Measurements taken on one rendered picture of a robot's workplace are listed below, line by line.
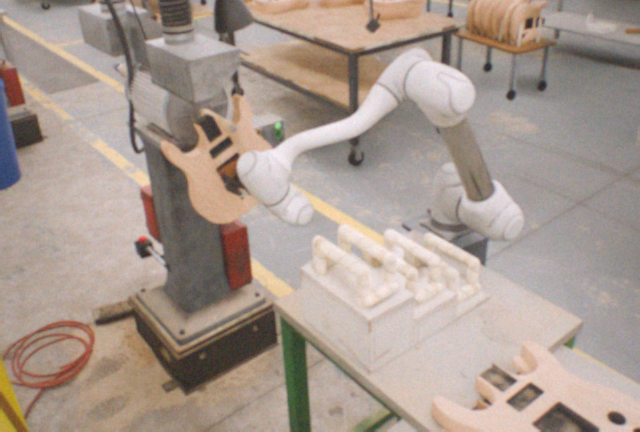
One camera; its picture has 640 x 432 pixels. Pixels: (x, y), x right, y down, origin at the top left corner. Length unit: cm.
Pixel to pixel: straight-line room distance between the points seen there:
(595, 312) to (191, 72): 234
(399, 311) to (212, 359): 147
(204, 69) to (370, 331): 92
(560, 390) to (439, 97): 86
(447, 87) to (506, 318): 66
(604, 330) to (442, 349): 175
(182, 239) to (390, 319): 132
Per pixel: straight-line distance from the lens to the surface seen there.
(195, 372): 286
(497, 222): 227
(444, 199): 241
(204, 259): 275
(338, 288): 156
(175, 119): 225
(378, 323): 150
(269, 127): 245
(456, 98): 186
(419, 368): 161
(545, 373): 157
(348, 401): 279
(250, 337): 293
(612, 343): 326
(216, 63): 194
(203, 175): 216
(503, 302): 184
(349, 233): 157
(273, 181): 182
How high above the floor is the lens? 206
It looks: 29 degrees down
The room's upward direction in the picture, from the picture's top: 3 degrees counter-clockwise
